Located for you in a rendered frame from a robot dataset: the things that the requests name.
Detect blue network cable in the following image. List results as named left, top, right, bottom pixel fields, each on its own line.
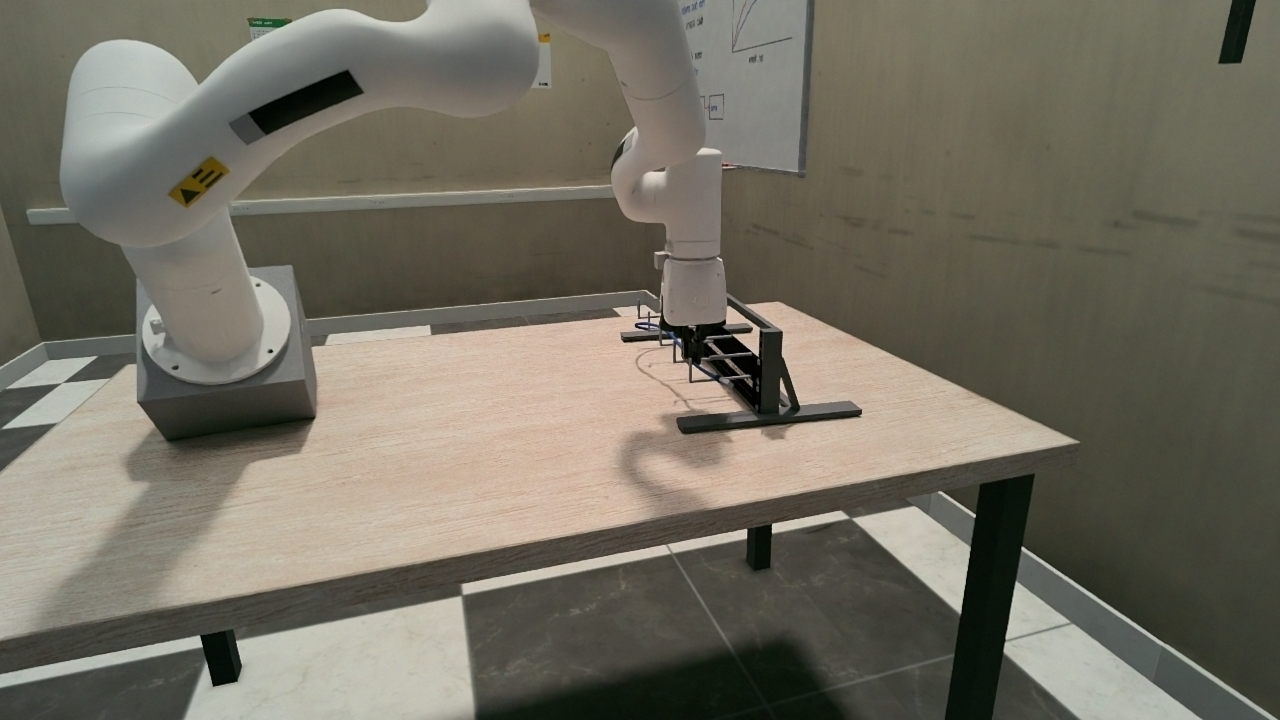
left=635, top=322, right=716, bottom=379

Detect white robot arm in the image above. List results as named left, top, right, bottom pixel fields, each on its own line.
left=60, top=0, right=722, bottom=386

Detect dark grey metal rack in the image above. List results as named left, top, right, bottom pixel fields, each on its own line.
left=620, top=292, right=861, bottom=433

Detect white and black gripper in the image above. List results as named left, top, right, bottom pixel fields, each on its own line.
left=659, top=256, right=727, bottom=365

